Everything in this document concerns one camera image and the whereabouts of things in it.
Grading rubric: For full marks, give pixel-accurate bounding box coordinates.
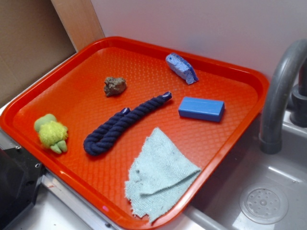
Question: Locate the grey sink faucet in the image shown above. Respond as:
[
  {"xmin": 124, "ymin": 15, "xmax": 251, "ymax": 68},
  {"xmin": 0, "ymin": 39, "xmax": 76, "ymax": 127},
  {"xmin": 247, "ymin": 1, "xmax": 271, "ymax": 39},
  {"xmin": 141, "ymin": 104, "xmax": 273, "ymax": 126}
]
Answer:
[{"xmin": 259, "ymin": 39, "xmax": 307, "ymax": 154}]

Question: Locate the light teal cloth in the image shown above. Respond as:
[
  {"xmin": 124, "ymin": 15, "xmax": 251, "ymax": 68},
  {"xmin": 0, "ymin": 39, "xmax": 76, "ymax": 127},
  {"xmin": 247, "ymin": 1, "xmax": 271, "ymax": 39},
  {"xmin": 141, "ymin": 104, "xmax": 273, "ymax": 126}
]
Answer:
[{"xmin": 125, "ymin": 128, "xmax": 201, "ymax": 223}]

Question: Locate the dark blue twisted rope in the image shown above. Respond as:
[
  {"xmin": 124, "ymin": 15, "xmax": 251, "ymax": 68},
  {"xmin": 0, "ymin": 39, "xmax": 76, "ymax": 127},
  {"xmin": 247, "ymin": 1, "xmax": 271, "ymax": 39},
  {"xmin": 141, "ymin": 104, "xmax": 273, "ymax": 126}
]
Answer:
[{"xmin": 83, "ymin": 91, "xmax": 173, "ymax": 157}]

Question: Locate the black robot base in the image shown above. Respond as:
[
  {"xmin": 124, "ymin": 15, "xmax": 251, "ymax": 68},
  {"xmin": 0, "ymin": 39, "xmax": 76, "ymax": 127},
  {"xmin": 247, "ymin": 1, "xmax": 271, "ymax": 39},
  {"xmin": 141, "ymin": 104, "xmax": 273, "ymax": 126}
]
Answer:
[{"xmin": 0, "ymin": 147, "xmax": 44, "ymax": 230}]

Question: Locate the green plush toy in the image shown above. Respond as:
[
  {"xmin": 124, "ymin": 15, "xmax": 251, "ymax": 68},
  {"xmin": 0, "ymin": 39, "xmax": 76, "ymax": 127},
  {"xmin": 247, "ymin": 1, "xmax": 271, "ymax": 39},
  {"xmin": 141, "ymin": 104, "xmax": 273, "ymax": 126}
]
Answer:
[{"xmin": 34, "ymin": 114, "xmax": 68, "ymax": 154}]

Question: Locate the brown cardboard panel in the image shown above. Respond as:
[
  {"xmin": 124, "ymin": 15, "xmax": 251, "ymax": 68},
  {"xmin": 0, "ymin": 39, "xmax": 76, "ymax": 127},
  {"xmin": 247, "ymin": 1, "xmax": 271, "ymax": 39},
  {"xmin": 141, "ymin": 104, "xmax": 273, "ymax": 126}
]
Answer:
[{"xmin": 0, "ymin": 0, "xmax": 75, "ymax": 106}]

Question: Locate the blue sponge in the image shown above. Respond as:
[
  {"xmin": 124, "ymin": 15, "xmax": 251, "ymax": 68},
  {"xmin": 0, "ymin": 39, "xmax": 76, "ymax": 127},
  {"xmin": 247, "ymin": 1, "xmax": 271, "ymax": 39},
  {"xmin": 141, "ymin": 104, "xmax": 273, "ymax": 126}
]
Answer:
[{"xmin": 165, "ymin": 53, "xmax": 199, "ymax": 85}]

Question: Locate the round sink drain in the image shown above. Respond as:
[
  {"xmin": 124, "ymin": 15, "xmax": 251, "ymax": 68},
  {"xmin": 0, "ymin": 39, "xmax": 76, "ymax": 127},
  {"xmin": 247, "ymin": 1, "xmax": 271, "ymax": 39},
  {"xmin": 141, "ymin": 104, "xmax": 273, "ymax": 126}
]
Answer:
[{"xmin": 239, "ymin": 183, "xmax": 288, "ymax": 225}]

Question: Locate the light wooden board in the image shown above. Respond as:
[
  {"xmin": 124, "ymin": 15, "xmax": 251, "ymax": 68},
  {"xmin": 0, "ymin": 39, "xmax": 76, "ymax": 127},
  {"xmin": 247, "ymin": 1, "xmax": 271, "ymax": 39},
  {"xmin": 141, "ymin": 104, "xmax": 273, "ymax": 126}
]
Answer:
[{"xmin": 51, "ymin": 0, "xmax": 105, "ymax": 52}]

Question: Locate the grey toy sink basin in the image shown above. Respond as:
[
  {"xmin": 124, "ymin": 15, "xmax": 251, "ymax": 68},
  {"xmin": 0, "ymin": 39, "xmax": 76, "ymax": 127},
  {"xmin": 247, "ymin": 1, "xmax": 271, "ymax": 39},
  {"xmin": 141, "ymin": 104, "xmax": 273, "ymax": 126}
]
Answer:
[{"xmin": 185, "ymin": 111, "xmax": 307, "ymax": 230}]

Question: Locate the blue rectangular block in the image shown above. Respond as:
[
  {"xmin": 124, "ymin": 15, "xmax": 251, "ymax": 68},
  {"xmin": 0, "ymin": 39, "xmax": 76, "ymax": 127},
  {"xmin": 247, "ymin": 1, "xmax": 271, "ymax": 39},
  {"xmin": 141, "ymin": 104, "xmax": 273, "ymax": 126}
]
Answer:
[{"xmin": 178, "ymin": 97, "xmax": 225, "ymax": 122}]

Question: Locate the orange plastic tray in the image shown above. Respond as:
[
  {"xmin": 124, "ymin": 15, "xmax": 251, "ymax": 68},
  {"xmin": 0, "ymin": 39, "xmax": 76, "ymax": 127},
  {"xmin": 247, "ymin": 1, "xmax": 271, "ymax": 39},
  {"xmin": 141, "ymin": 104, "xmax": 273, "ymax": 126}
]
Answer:
[{"xmin": 0, "ymin": 37, "xmax": 269, "ymax": 230}]

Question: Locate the dark grey faucet handle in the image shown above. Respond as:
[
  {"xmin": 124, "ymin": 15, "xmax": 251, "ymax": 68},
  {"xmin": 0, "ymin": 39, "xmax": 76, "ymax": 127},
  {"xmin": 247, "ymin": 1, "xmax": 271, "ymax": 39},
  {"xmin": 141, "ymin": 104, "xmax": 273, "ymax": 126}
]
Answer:
[{"xmin": 290, "ymin": 58, "xmax": 307, "ymax": 127}]

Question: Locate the brown rock lump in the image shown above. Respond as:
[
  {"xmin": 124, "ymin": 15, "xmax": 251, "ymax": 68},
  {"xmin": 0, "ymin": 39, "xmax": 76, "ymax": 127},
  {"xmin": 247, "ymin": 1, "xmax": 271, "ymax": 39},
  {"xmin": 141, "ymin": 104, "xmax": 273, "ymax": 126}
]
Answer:
[{"xmin": 104, "ymin": 77, "xmax": 127, "ymax": 97}]

